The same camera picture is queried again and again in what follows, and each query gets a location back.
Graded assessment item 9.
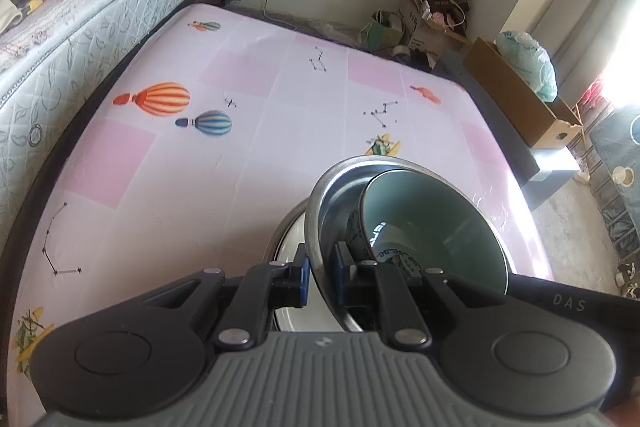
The grey storage cabinet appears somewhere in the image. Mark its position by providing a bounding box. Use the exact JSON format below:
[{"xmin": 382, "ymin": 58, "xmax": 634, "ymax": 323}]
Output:
[{"xmin": 430, "ymin": 57, "xmax": 582, "ymax": 214}]

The green plastic bag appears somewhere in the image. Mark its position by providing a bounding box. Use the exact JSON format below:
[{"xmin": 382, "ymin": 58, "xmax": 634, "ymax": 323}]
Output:
[{"xmin": 494, "ymin": 29, "xmax": 559, "ymax": 104}]

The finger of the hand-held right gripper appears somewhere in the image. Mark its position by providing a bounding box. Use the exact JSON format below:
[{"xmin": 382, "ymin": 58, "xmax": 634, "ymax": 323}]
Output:
[{"xmin": 506, "ymin": 276, "xmax": 547, "ymax": 301}]

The teal ceramic bowl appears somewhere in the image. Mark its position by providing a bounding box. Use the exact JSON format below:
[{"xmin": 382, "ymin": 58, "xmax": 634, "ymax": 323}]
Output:
[{"xmin": 345, "ymin": 171, "xmax": 510, "ymax": 298}]

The small green box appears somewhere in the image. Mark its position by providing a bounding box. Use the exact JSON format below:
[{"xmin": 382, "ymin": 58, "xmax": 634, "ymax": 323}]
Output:
[{"xmin": 359, "ymin": 9, "xmax": 407, "ymax": 54}]

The white quilted mattress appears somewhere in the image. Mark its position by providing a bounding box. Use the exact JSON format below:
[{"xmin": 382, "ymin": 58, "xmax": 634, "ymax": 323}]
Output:
[{"xmin": 0, "ymin": 0, "xmax": 226, "ymax": 228}]

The long cardboard box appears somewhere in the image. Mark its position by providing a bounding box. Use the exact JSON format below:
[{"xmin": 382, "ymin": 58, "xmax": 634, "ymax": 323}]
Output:
[{"xmin": 462, "ymin": 37, "xmax": 584, "ymax": 149}]

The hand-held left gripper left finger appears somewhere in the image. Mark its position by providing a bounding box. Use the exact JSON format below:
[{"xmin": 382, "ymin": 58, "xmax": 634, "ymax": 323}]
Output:
[{"xmin": 142, "ymin": 244, "xmax": 311, "ymax": 353}]

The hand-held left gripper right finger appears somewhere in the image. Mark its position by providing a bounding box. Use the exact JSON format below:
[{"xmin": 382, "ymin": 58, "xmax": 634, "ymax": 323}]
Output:
[{"xmin": 334, "ymin": 243, "xmax": 505, "ymax": 352}]

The pink printed tablecloth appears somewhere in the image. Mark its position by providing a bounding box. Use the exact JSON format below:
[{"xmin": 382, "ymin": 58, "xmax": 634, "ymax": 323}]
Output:
[{"xmin": 10, "ymin": 4, "xmax": 556, "ymax": 408}]

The large steel bowl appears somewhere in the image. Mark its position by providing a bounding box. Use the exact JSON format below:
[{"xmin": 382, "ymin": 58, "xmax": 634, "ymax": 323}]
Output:
[{"xmin": 304, "ymin": 156, "xmax": 513, "ymax": 333}]

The cardboard box with clutter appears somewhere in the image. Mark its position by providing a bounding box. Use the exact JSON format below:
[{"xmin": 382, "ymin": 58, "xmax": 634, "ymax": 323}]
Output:
[{"xmin": 399, "ymin": 0, "xmax": 474, "ymax": 58}]

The white printed plate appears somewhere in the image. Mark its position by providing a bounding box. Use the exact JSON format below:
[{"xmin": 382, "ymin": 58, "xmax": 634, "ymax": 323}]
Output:
[{"xmin": 277, "ymin": 207, "xmax": 346, "ymax": 334}]

